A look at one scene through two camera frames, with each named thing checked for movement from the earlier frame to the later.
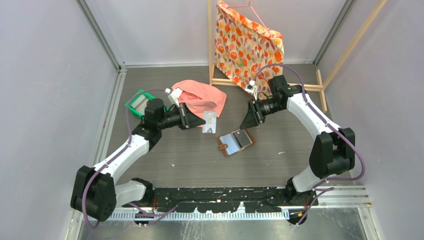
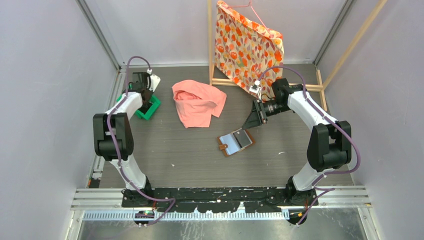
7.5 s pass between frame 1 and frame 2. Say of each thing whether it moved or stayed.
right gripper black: stayed
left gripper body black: moved
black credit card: stayed
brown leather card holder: stayed
